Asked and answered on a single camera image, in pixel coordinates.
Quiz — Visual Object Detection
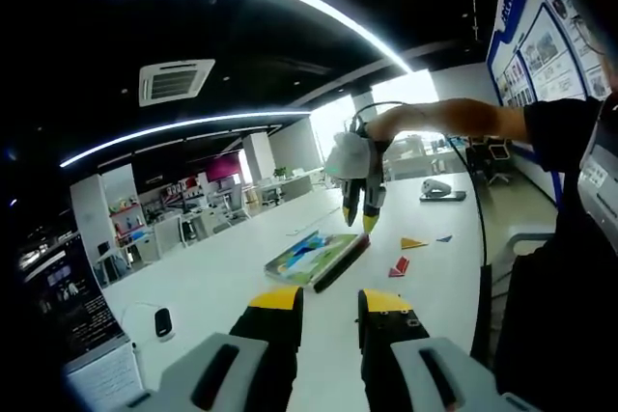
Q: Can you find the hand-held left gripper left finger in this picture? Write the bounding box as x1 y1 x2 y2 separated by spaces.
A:
113 286 305 412

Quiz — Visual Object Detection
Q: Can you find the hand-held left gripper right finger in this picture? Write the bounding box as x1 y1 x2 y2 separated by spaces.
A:
357 288 537 412

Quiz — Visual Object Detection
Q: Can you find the person's right hand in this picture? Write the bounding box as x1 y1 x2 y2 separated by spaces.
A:
364 105 412 144

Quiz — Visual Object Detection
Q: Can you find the white controller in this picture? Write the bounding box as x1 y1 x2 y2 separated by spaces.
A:
421 179 453 197

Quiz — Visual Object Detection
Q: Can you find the magenta screen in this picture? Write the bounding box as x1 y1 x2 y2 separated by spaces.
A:
206 152 243 182

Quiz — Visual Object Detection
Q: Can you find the black office chair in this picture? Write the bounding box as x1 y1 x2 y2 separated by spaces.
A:
484 138 514 187

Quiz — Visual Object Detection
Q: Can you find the white mesh office chair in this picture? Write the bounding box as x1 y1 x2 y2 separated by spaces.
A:
153 216 185 259

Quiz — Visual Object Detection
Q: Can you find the silver laptop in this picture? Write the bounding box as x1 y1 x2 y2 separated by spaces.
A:
17 232 147 412

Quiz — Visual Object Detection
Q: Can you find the grey chair armrest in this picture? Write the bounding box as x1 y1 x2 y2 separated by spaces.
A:
501 232 556 260

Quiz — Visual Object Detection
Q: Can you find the ceiling light strip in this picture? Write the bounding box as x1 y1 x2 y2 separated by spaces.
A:
59 110 311 169

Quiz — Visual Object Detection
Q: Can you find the colourful display shelf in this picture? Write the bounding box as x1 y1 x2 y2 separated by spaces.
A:
107 198 147 250

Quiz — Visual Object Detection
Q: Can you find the person's black-shirted torso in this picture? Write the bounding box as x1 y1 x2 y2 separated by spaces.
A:
495 96 618 401

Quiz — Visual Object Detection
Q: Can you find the ceiling air conditioner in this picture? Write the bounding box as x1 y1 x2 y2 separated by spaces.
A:
138 58 216 109

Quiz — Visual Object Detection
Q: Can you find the grey chest device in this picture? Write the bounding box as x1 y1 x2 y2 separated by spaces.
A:
576 92 618 259

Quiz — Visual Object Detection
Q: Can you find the person's head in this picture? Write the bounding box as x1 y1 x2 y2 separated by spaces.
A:
572 11 618 95

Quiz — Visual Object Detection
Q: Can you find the black cable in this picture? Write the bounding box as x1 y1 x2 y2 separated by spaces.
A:
350 101 495 370

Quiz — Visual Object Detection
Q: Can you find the wall poster board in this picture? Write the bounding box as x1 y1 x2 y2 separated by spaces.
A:
486 0 609 110

